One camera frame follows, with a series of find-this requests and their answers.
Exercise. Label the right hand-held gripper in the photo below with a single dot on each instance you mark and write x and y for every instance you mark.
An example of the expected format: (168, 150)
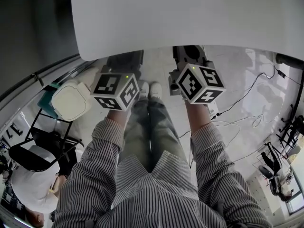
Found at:
(197, 84)

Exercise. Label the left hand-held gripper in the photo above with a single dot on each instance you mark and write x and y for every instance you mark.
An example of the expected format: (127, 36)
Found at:
(107, 87)

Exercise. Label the person's left forearm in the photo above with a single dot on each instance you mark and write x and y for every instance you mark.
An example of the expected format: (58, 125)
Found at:
(117, 119)

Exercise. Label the person's right forearm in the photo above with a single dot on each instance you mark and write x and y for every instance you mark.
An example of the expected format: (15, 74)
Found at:
(197, 115)

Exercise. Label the white desk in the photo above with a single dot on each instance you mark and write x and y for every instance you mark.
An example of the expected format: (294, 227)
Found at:
(166, 13)

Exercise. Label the white power strip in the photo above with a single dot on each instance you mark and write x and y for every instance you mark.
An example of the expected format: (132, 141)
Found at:
(213, 110)

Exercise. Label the person's left white shoe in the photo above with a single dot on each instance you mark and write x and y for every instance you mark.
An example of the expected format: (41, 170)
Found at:
(144, 89)

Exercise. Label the person's white shoe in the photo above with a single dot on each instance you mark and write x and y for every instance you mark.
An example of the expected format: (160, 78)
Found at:
(156, 89)
(144, 89)

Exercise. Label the cream trash bin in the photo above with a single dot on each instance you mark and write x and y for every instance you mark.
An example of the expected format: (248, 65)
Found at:
(71, 101)

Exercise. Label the person's right white shoe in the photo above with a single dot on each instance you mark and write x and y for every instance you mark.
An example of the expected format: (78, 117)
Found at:
(156, 89)

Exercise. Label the person's grey trousers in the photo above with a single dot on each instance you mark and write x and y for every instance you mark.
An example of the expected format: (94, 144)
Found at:
(156, 132)

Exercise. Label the teal dustpan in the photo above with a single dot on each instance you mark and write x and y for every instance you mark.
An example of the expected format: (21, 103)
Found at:
(45, 101)

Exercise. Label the black power adapter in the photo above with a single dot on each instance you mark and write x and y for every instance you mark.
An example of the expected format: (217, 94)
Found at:
(282, 74)

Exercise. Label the black folding chair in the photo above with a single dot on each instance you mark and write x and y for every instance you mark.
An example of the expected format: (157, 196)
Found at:
(31, 155)

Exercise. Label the black wheeled stand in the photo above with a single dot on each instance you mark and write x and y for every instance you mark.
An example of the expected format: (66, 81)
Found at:
(291, 127)

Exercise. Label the person's striped shirt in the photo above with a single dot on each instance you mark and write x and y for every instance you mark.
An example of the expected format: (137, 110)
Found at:
(154, 198)

